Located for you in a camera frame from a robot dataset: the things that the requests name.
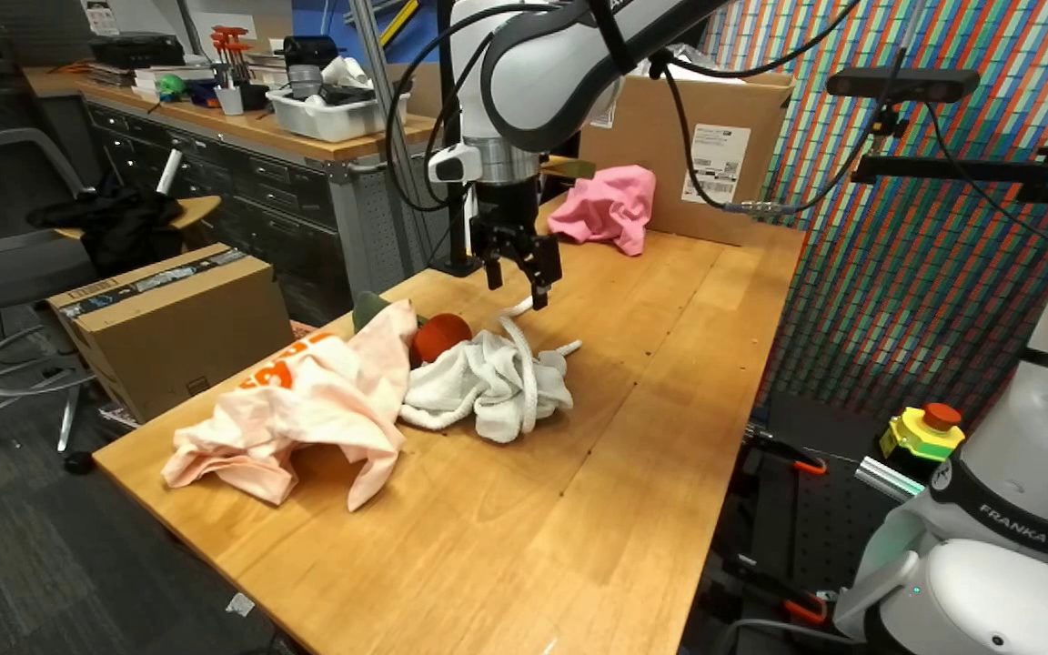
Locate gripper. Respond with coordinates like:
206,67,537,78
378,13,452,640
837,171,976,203
469,180,564,311

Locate black pole stand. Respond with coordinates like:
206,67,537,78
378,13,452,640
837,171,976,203
433,0,489,278

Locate orange ball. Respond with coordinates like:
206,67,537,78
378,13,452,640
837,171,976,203
409,313,474,368

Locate pink cloth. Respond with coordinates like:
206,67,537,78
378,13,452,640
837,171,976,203
547,165,658,257

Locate white towel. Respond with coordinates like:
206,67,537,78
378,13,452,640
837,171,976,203
398,328,575,445

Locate dark green object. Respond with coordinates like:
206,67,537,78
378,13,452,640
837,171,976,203
352,290,399,334

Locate large cardboard box with label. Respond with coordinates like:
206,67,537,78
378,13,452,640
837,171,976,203
578,71,798,247

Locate white plastic bin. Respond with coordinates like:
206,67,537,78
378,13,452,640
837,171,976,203
266,86,412,145

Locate peach cloth with orange print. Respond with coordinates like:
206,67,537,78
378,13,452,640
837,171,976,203
161,299,419,513

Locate workbench with drawers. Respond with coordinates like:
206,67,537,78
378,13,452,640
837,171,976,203
22,65,441,327

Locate round wooden stool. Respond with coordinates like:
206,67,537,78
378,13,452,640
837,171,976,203
55,194,223,245

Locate cardboard box with black tape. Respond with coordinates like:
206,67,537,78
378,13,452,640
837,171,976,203
45,243,297,425

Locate stack of books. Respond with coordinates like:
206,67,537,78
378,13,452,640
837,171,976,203
131,64,217,95

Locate black bag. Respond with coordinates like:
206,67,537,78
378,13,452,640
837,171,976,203
26,186,186,276

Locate yellow emergency stop button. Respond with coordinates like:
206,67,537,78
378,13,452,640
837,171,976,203
878,402,967,466

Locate black case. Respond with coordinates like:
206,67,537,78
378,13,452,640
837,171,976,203
86,33,187,71

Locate white rope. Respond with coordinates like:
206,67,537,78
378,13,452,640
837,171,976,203
499,296,583,434

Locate aluminium post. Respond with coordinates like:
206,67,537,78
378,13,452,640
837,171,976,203
346,0,438,269

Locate set of red-handled tools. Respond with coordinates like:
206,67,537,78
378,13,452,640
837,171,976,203
209,25,253,89

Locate camera on mount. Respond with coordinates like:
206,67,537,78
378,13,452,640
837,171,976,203
825,65,1048,207

